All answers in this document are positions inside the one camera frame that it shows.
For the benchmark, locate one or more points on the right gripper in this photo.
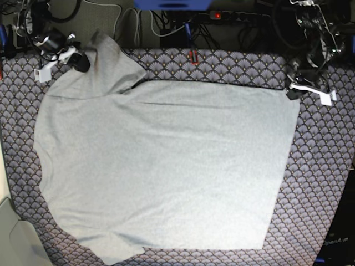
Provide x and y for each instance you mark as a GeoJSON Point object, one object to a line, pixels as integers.
{"type": "Point", "coordinates": [54, 41]}

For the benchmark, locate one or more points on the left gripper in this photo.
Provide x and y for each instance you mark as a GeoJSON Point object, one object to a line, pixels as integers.
{"type": "Point", "coordinates": [298, 73]}

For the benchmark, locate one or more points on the light grey T-shirt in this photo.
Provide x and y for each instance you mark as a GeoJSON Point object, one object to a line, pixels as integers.
{"type": "Point", "coordinates": [129, 164]}

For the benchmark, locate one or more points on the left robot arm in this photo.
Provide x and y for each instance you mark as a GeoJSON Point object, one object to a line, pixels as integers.
{"type": "Point", "coordinates": [325, 24]}

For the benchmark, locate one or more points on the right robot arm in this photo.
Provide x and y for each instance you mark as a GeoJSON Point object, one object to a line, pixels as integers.
{"type": "Point", "coordinates": [33, 23]}

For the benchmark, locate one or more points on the fan-patterned table cloth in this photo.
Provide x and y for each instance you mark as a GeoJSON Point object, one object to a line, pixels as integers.
{"type": "Point", "coordinates": [316, 172]}

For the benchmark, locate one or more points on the blue box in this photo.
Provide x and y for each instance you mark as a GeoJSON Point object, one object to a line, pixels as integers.
{"type": "Point", "coordinates": [173, 5]}

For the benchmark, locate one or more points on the red black clamp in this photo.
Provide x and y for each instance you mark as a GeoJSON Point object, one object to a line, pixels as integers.
{"type": "Point", "coordinates": [193, 56]}

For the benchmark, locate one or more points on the black power strip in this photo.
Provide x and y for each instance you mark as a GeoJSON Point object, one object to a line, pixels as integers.
{"type": "Point", "coordinates": [244, 17]}

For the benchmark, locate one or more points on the beige plastic bin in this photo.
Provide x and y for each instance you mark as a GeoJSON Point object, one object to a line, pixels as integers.
{"type": "Point", "coordinates": [20, 244]}

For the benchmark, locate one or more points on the black OpenArm base plate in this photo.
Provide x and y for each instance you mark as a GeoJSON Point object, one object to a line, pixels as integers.
{"type": "Point", "coordinates": [338, 247]}

